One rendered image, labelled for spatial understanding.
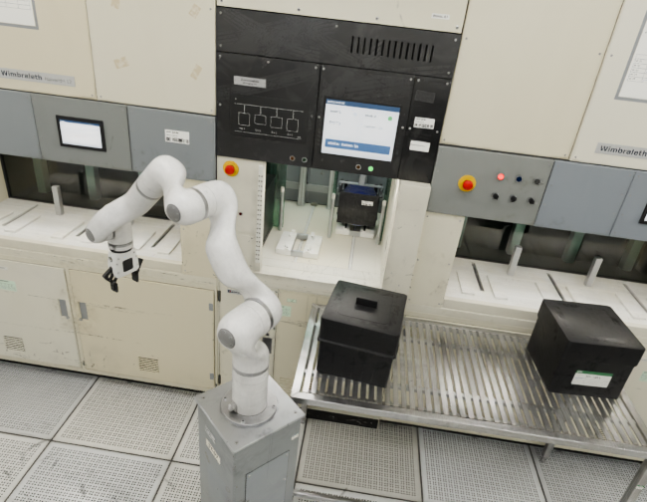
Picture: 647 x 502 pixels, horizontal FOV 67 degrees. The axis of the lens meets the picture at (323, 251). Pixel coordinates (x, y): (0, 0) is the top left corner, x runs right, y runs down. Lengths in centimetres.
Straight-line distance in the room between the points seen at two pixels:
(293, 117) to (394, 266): 75
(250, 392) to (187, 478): 98
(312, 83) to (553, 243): 151
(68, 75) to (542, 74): 180
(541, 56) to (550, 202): 55
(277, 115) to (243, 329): 90
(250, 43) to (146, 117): 52
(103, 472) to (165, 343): 64
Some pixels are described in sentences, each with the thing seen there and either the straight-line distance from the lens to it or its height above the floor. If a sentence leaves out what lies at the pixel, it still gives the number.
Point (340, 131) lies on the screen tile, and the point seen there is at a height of 156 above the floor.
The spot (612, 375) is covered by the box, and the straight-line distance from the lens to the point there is 217.
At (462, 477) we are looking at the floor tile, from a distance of 273.
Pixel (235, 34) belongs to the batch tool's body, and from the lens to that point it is 197.
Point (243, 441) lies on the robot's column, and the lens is 167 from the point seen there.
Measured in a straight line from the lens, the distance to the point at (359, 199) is 259.
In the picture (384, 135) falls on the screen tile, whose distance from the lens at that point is 195.
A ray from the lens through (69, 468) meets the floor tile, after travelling 271.
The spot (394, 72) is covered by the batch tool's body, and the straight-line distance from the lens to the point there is 191.
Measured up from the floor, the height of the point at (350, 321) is 101.
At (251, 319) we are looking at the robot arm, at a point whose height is 117.
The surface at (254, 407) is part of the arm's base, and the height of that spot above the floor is 81.
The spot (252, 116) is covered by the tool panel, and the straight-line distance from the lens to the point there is 200.
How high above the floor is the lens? 204
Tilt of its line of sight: 28 degrees down
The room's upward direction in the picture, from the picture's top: 6 degrees clockwise
